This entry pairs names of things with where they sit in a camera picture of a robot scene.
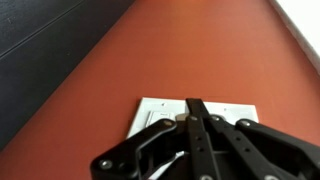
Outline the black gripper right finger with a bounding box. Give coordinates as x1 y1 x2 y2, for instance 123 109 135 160
193 98 320 180

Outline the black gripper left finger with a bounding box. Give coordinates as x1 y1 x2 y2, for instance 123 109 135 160
90 98 206 180

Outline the white door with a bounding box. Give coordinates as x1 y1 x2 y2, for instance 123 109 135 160
269 0 320 77

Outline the wide white rocker switch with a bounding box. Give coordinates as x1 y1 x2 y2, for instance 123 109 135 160
145 111 175 128

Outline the white light switch plate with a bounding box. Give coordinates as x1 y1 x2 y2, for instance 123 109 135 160
126 96 260 178

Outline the dark wooden door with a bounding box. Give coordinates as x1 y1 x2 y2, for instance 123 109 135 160
0 0 136 152

